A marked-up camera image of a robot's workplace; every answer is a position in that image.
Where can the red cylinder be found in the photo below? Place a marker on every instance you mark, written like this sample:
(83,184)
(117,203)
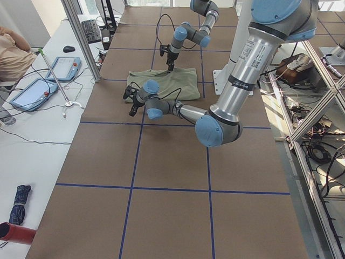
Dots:
(16,233)

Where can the aluminium frame post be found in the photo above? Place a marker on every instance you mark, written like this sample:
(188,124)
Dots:
(81,38)

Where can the folded dark blue umbrella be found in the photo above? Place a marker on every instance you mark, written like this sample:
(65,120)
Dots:
(18,211)

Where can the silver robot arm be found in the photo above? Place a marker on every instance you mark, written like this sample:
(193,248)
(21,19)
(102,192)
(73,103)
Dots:
(201,37)
(266,25)

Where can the black keyboard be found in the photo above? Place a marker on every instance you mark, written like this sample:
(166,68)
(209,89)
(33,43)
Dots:
(91,31)

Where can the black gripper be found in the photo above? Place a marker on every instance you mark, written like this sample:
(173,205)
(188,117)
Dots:
(171,56)
(136,103)

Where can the blue teach pendant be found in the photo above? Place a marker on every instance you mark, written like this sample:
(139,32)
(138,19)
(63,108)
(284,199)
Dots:
(34,95)
(66,68)

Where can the seated person beige shirt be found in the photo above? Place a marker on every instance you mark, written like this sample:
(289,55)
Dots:
(16,55)

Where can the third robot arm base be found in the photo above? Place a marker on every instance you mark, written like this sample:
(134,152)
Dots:
(334,55)

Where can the black computer mouse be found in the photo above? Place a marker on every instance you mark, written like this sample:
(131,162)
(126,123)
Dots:
(68,49)

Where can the sage green t-shirt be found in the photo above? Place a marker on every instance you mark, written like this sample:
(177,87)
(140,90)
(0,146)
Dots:
(186,79)

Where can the brown box on shelf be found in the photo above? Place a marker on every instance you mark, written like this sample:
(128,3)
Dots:
(295,69)

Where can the lower blue teach pendant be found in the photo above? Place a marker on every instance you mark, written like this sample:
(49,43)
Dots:
(34,95)

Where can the upper blue teach pendant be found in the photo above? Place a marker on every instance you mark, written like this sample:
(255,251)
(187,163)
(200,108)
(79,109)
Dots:
(66,68)

